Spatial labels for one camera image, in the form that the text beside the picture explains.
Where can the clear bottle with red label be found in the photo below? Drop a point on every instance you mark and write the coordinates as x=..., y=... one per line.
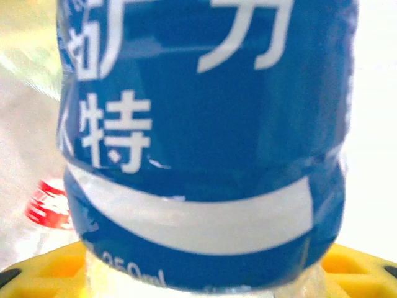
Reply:
x=46, y=208

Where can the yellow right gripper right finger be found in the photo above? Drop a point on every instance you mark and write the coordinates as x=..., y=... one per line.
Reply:
x=366, y=288

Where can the yellow plastic bin bag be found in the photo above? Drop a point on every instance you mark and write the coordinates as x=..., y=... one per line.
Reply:
x=24, y=46

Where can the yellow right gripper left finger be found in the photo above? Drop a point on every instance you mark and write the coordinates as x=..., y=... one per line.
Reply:
x=31, y=288

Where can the bottle with blue white label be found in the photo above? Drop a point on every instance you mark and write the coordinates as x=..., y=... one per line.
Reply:
x=217, y=124

